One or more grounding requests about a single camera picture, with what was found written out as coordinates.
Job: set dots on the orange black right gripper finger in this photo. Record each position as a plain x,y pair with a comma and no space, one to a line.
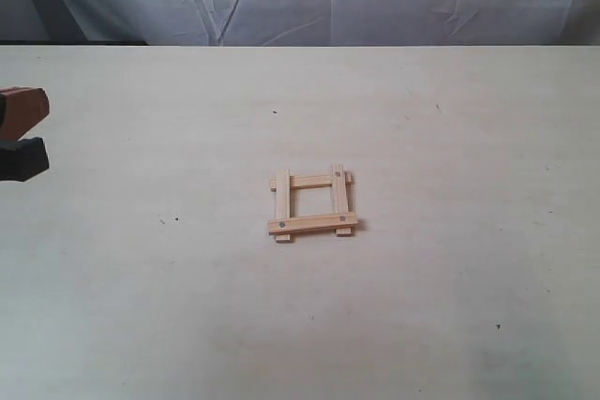
23,159

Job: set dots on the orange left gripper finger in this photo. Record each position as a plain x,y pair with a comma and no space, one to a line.
22,108

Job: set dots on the plain wood strip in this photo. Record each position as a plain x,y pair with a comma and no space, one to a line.
283,198

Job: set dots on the wood strip with magnet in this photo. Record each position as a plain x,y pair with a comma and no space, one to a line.
312,223

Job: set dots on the wood strip with two magnets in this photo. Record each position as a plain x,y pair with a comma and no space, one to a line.
339,190

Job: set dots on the horizontal wood strip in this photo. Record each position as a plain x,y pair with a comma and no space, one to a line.
310,182

